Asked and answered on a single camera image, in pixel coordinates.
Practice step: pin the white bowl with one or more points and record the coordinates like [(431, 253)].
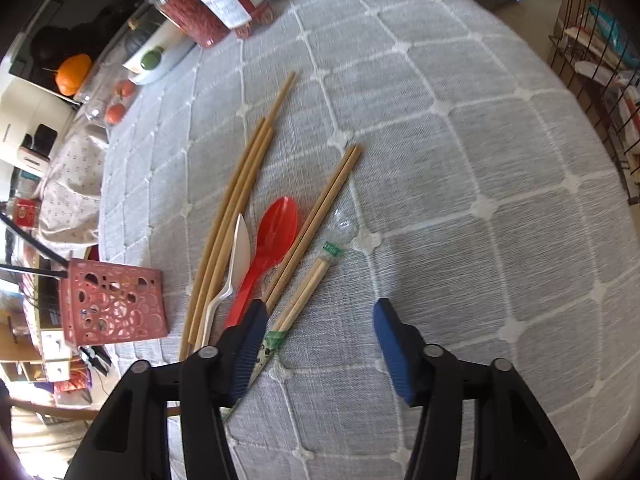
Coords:
[(167, 35)]

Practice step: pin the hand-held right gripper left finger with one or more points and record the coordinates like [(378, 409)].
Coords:
[(247, 342)]

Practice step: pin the orange pumpkin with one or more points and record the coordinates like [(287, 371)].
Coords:
[(72, 75)]

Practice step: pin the teal printed packet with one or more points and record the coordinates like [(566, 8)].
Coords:
[(607, 25)]

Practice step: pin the red plastic spoon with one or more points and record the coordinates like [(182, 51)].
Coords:
[(276, 230)]

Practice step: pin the wrapped disposable chopsticks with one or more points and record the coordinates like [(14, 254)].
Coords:
[(305, 285)]

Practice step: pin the black tipped chopstick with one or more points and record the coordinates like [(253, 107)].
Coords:
[(30, 237), (30, 269)]

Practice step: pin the dark green pumpkin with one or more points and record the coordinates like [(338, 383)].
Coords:
[(134, 42)]

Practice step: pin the short bamboo chopstick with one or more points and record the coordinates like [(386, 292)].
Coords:
[(315, 211), (323, 214)]

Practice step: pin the small green fruit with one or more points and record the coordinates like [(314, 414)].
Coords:
[(152, 59)]

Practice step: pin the pink perforated utensil holder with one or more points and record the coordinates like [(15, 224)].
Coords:
[(115, 305)]

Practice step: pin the white shallow dish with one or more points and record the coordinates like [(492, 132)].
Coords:
[(172, 57)]

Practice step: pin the red floral cloth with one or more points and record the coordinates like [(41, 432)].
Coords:
[(70, 185)]

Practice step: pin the nut jar with red label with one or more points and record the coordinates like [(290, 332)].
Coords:
[(25, 212)]

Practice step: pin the white plastic spoon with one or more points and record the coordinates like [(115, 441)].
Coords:
[(241, 250)]

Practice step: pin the long bamboo chopstick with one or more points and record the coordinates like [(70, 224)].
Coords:
[(282, 97), (261, 160), (245, 160)]

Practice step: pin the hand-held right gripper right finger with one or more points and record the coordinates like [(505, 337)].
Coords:
[(392, 347)]

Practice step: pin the grey checked tablecloth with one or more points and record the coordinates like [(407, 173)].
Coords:
[(450, 185)]

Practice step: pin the small red tomato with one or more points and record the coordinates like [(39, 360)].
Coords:
[(125, 88), (115, 113)]

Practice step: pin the jar with red white label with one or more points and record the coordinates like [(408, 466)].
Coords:
[(235, 5)]

